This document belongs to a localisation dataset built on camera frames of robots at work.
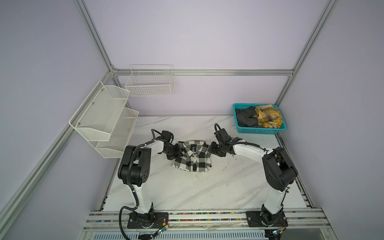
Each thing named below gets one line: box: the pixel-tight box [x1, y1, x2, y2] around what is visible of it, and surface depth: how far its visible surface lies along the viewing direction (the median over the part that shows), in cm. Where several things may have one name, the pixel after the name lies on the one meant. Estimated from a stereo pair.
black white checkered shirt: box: [172, 140, 212, 173], surface depth 95 cm
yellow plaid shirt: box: [253, 104, 283, 129], surface depth 107 cm
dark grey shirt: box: [235, 106, 263, 128], surface depth 110 cm
